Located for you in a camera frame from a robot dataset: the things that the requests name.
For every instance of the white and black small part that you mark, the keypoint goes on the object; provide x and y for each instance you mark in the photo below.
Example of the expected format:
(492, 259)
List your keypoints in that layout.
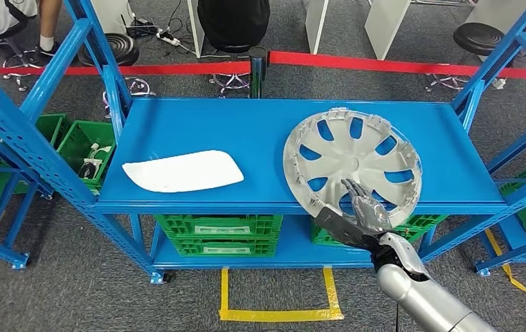
(89, 170)

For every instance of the red barrier belt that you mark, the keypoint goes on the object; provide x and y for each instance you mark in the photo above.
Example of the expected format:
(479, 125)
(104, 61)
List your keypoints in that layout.
(176, 68)
(382, 64)

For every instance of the yellow floor tape strip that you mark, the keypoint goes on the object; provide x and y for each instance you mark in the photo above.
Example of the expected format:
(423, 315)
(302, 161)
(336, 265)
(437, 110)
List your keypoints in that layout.
(515, 279)

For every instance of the white power strip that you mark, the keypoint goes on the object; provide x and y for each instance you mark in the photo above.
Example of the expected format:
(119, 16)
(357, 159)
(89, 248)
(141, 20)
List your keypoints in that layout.
(169, 38)

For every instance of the white curved plastic panel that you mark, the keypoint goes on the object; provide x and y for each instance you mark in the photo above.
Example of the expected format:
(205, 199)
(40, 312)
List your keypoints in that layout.
(185, 172)

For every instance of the black router box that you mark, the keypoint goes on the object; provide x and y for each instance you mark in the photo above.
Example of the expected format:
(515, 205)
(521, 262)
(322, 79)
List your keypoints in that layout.
(141, 28)

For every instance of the black round stool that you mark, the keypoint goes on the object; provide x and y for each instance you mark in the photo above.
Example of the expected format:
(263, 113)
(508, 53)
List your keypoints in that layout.
(22, 59)
(231, 82)
(478, 39)
(107, 48)

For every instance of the white desk leg panel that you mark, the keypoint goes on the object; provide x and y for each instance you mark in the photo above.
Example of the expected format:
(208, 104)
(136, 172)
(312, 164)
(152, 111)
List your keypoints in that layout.
(384, 25)
(316, 25)
(107, 13)
(195, 27)

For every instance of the silver plastic wheel hubcap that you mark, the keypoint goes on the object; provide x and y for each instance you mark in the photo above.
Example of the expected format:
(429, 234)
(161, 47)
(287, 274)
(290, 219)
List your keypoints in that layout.
(354, 160)

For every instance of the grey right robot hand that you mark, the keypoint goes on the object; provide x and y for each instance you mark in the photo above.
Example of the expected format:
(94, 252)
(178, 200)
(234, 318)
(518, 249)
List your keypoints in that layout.
(373, 217)

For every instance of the black barrier post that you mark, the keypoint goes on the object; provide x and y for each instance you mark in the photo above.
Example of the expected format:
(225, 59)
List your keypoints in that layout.
(258, 68)

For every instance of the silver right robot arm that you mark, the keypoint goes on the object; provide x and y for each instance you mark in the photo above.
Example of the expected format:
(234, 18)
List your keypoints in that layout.
(423, 298)

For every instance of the yellow floor tape square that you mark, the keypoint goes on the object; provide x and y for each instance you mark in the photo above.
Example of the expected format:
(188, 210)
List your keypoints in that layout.
(281, 315)

